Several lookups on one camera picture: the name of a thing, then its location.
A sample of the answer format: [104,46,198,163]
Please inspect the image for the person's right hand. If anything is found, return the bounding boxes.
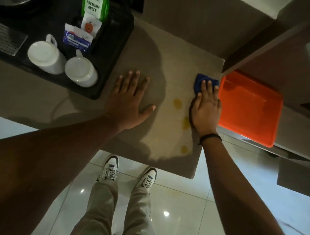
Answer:
[189,80,222,138]

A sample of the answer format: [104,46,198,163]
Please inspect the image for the green tea packet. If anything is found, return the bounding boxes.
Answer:
[81,0,110,22]

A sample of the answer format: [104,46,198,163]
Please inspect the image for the beige trousers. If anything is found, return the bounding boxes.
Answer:
[70,179,156,235]

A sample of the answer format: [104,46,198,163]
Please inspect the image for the brown wooden shelf unit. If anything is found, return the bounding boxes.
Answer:
[221,0,310,194]

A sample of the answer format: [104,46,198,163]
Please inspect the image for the orange plastic bin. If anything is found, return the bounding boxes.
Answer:
[218,70,284,148]

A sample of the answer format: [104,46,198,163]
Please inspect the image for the black wristband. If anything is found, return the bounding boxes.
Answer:
[198,133,223,146]

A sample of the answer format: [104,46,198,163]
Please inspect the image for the black serving tray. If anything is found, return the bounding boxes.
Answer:
[0,0,135,100]

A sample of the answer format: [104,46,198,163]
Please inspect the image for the blue cleaning cloth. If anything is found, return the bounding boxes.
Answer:
[193,73,220,94]

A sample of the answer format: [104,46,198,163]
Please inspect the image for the person's right forearm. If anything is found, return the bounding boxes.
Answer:
[200,136,284,235]

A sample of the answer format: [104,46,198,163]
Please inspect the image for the person's left white sneaker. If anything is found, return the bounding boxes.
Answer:
[101,155,120,181]

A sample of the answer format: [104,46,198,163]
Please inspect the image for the person's left forearm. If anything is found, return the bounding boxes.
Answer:
[0,115,123,235]

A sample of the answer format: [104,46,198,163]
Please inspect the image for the person's right white sneaker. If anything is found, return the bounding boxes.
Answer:
[136,167,157,191]

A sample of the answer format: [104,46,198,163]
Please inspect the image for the large white mug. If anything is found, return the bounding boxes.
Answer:
[27,34,67,75]

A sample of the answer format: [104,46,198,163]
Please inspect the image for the small white mug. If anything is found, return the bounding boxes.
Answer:
[64,49,99,88]

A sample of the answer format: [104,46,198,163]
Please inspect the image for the person's left hand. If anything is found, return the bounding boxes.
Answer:
[106,70,156,133]

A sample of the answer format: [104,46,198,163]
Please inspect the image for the metal drip grate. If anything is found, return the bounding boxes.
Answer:
[0,23,28,56]

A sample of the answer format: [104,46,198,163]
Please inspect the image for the blue and white sachet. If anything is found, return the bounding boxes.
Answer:
[62,23,94,51]

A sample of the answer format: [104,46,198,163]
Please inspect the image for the person's white sneaker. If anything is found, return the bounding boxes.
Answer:
[101,155,120,181]
[136,167,157,191]

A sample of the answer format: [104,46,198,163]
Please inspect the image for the white sachet with orange print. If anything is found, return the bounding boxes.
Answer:
[80,13,102,35]

